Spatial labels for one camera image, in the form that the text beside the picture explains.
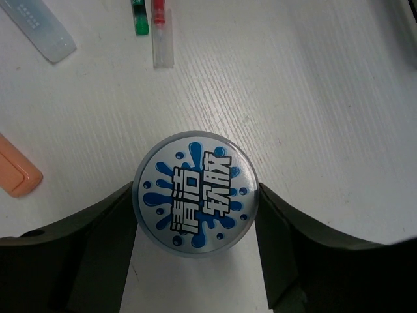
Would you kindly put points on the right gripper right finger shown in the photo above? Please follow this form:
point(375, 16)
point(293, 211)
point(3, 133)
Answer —
point(310, 267)

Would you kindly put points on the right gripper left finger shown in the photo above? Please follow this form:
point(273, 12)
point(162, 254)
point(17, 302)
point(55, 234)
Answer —
point(77, 264)

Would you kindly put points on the orange highlighter marker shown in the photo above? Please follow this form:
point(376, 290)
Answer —
point(19, 176)

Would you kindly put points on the blue cleaning gel jar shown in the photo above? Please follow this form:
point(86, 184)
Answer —
point(195, 194)

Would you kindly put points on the blue highlighter marker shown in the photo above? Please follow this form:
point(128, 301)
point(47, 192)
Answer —
point(41, 27)

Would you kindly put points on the green refill pen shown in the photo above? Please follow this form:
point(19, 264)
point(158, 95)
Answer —
point(141, 25)

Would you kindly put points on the red refill pen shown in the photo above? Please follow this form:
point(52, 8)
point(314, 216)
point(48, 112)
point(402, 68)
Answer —
point(162, 35)

